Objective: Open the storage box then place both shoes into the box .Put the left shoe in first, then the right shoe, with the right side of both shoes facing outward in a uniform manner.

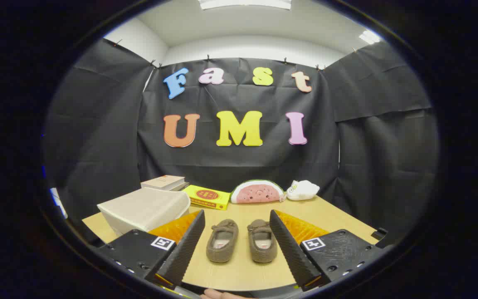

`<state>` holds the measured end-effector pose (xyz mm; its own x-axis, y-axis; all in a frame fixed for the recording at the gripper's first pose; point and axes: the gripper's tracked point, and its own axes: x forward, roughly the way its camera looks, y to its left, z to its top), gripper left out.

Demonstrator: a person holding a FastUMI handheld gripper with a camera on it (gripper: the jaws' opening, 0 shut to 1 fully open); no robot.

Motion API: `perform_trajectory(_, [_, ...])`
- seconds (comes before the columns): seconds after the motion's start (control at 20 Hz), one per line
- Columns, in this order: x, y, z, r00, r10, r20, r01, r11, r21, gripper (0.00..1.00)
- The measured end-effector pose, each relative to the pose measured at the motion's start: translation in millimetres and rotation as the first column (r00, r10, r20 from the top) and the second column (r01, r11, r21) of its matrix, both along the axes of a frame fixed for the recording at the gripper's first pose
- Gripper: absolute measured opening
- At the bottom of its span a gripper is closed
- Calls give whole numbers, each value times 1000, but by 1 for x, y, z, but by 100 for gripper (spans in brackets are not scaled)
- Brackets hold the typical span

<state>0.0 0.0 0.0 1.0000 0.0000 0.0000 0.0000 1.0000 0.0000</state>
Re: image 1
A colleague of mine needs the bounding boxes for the ceiling light panel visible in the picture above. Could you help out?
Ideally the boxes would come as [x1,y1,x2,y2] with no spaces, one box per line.
[198,0,292,10]
[358,30,383,45]

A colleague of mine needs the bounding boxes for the watermelon slice plush toy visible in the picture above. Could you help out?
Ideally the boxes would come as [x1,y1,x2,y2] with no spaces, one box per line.
[230,179,285,204]

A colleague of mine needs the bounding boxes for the black backdrop cloth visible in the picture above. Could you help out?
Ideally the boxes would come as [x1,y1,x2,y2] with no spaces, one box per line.
[44,38,439,250]

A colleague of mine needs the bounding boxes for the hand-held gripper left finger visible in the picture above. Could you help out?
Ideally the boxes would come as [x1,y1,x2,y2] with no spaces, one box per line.
[98,210,205,290]

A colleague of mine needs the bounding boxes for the white plush toy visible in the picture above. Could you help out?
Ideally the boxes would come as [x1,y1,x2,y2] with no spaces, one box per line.
[285,180,320,201]

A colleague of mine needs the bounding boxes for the cream fabric storage box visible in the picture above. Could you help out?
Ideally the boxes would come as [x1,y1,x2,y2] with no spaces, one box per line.
[97,187,191,236]

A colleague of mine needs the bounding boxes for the yellow book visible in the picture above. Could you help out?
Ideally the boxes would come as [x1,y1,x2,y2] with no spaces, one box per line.
[182,185,231,211]

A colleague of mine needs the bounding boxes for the beige book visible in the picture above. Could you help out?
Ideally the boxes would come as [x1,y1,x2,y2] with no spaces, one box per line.
[141,175,186,191]

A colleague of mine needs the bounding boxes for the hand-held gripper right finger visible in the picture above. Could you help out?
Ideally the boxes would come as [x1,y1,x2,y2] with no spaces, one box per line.
[269,210,385,292]

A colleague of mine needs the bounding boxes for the computer screen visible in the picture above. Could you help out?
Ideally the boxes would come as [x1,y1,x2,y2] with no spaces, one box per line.
[50,188,68,219]

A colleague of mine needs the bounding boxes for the brown fuzzy slipper shoe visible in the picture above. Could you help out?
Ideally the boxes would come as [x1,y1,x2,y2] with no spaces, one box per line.
[247,219,278,264]
[206,219,239,263]

